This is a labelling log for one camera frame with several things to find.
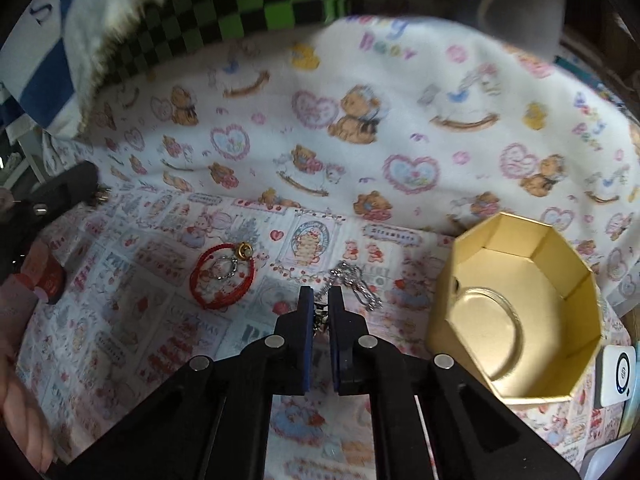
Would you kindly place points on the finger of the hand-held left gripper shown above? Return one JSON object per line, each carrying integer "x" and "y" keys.
{"x": 70, "y": 185}

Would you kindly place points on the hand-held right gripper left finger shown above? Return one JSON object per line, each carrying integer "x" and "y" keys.
{"x": 306, "y": 340}

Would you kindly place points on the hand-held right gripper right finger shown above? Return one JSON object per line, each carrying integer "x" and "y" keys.
{"x": 336, "y": 345}

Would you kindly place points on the gold octagonal box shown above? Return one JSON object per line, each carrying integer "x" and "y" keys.
{"x": 500, "y": 340}

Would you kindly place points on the person's left hand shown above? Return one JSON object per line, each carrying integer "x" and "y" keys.
{"x": 22, "y": 400}

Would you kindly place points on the patchwork printed cloth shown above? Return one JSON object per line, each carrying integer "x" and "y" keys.
{"x": 125, "y": 320}

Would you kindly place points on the white blue fuzzy cloth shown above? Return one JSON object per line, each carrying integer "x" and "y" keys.
{"x": 85, "y": 35}

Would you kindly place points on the white bear printed blanket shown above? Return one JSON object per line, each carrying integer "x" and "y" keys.
{"x": 350, "y": 170}

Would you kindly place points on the green black checkered cloth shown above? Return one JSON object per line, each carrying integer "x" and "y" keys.
{"x": 240, "y": 5}

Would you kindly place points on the white device with round button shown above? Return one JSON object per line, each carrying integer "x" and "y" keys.
{"x": 612, "y": 385}

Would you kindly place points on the white plastic object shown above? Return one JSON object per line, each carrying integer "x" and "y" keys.
{"x": 600, "y": 462}

